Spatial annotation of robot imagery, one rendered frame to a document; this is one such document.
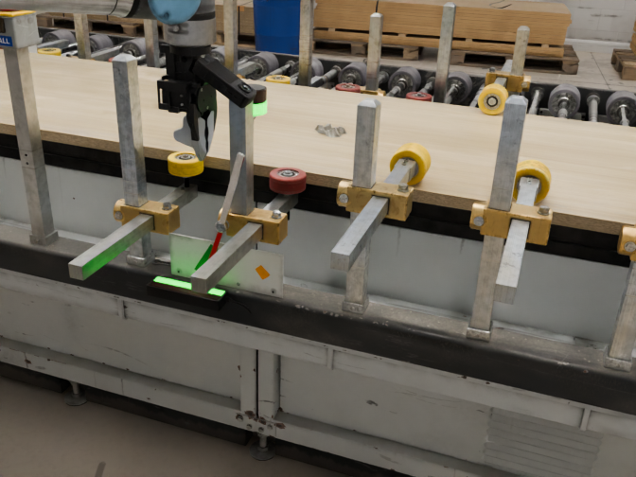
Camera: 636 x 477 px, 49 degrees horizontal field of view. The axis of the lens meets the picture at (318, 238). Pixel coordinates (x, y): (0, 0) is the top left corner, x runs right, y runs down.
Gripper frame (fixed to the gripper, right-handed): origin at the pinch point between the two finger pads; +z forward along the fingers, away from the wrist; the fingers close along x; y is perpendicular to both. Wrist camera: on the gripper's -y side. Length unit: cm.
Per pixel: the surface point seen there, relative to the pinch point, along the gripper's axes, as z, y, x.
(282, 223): 15.0, -12.8, -7.4
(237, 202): 11.4, -3.5, -6.1
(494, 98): 6, -43, -91
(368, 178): 2.0, -30.1, -6.1
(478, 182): 11, -47, -37
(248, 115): -6.2, -5.5, -7.4
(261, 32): 77, 216, -524
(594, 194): 11, -71, -40
